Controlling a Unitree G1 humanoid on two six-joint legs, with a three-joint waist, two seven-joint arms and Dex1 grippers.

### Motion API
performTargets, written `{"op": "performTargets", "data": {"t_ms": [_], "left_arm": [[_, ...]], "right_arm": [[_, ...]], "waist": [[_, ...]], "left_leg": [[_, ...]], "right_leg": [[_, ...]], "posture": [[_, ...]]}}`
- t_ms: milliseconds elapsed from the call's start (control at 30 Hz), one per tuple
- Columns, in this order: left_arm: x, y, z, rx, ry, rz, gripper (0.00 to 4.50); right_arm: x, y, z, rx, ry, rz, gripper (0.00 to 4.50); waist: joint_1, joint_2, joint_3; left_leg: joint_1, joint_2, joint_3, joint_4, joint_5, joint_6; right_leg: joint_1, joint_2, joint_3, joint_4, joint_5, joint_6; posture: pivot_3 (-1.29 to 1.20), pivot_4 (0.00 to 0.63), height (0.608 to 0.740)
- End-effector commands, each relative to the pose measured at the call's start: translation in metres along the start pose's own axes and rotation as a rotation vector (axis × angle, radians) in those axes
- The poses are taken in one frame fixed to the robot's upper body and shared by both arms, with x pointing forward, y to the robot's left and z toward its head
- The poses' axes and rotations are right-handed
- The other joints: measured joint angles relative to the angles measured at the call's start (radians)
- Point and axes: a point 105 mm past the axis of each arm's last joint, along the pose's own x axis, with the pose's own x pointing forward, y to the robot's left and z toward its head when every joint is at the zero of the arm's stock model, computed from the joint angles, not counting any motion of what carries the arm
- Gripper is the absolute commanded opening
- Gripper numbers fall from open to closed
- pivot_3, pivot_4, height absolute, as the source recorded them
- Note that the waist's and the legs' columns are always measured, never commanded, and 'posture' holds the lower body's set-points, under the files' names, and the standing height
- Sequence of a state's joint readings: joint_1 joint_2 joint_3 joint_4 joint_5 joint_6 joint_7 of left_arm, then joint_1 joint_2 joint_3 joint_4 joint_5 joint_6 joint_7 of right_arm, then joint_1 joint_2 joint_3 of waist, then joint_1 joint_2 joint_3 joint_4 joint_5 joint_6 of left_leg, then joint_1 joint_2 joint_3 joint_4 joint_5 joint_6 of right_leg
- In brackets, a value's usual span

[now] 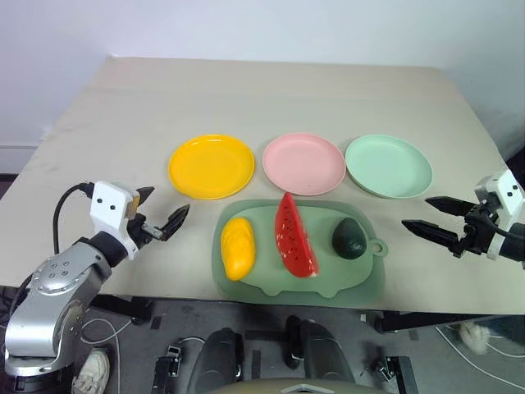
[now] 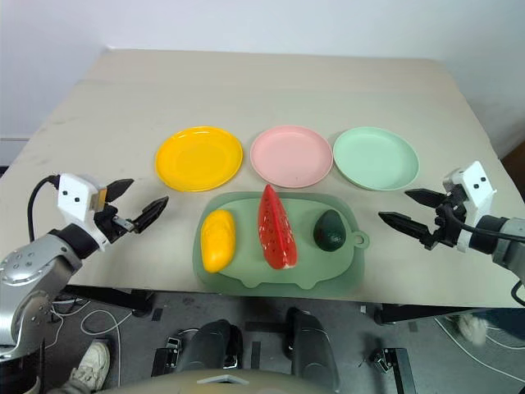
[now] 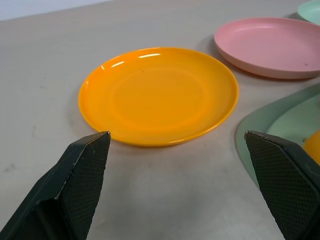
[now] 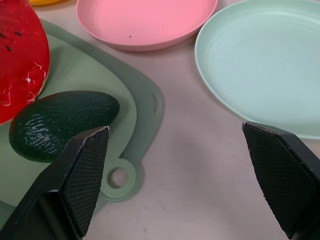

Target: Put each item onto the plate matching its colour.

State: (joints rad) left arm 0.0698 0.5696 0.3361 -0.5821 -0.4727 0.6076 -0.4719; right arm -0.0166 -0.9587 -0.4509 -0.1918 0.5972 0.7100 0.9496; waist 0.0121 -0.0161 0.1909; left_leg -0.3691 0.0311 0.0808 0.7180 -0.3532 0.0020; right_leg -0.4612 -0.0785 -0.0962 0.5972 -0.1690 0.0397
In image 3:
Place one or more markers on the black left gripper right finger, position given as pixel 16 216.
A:
pixel 282 180

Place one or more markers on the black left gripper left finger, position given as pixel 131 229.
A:
pixel 72 182

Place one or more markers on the small orange object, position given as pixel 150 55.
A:
pixel 313 147

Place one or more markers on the orange plastic plate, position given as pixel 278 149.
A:
pixel 160 97

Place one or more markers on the pink plastic plate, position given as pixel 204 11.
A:
pixel 270 45

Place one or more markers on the small green plastic plate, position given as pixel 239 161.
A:
pixel 311 11

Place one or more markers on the green plastic tray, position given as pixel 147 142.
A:
pixel 280 117

